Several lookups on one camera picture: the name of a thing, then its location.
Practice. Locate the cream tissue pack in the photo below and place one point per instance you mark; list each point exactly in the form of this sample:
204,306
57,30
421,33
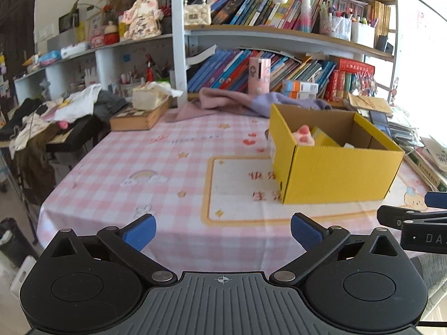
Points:
148,97

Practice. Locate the white long box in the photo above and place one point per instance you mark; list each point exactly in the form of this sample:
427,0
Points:
75,49

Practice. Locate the yellow tape roll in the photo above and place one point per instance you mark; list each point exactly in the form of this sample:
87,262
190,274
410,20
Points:
324,139

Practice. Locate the stack of flat books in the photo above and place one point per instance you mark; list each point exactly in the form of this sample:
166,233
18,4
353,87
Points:
429,164

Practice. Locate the black picture frame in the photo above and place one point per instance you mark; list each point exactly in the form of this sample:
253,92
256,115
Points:
68,21

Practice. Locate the black smartphone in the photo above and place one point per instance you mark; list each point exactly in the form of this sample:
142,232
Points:
379,118

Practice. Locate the white shirt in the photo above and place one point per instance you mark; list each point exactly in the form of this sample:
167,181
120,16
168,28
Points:
78,103

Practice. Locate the black clothing pile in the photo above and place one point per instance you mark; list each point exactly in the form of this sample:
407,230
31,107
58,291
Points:
21,113

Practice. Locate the white pen container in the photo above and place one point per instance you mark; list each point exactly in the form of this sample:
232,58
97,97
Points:
363,35

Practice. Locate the wooden chessboard box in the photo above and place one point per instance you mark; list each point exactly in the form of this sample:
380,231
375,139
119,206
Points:
138,118

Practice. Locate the row of shelf books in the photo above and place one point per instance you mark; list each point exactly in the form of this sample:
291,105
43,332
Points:
258,5

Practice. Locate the row of leaning books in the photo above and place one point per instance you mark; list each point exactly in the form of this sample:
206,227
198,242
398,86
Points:
216,71

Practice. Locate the thick red dictionary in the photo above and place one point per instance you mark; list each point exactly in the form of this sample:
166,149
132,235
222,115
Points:
356,65

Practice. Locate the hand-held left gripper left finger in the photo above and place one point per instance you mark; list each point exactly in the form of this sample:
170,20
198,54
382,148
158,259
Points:
141,232

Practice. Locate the grey garment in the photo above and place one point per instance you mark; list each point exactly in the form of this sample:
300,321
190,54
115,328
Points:
110,103

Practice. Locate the white charger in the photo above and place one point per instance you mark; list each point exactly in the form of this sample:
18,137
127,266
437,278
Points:
349,145

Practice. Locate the pink plush paw toy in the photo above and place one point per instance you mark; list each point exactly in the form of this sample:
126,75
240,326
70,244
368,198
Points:
303,136

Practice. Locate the red round jar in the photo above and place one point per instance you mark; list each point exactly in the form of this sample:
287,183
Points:
111,35

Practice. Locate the brown garment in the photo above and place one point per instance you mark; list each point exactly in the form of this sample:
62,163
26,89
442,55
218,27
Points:
33,160

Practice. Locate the clear pen cup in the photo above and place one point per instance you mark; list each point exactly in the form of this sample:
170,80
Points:
335,24

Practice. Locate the white quilted purse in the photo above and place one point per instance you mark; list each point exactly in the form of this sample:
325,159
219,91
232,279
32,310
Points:
197,12

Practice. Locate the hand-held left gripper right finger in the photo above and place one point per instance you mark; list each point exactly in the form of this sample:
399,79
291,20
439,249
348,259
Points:
305,231

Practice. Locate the white bookshelf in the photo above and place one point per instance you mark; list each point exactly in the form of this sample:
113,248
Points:
178,42

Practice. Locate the black trash bin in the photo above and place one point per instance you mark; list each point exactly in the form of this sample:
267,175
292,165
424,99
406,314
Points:
12,244

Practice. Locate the floral robed doll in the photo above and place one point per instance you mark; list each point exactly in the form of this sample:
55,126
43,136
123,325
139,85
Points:
141,19

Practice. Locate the pink and purple cloth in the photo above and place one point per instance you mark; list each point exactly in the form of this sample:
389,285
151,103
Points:
223,101

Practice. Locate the row of red books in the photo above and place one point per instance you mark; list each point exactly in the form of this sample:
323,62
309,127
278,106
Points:
337,83

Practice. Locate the yellow cardboard box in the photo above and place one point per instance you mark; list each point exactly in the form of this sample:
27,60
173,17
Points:
342,174

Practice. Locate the stack of loose papers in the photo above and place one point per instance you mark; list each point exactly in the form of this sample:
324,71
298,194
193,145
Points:
403,129

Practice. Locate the brown paper envelope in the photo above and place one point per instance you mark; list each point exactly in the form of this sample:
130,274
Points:
370,104

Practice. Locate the colourful acrylic figure stand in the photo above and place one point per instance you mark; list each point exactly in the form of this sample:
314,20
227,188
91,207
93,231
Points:
365,83

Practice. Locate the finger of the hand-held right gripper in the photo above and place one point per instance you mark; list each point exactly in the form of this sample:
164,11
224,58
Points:
436,200
391,216

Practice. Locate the pastel striped bottle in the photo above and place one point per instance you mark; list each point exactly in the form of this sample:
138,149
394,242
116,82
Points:
305,15

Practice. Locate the orange and white carton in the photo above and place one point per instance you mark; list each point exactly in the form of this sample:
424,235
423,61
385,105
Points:
299,95
300,86

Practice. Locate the pink cartoon bottle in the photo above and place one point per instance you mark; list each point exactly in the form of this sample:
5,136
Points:
259,76

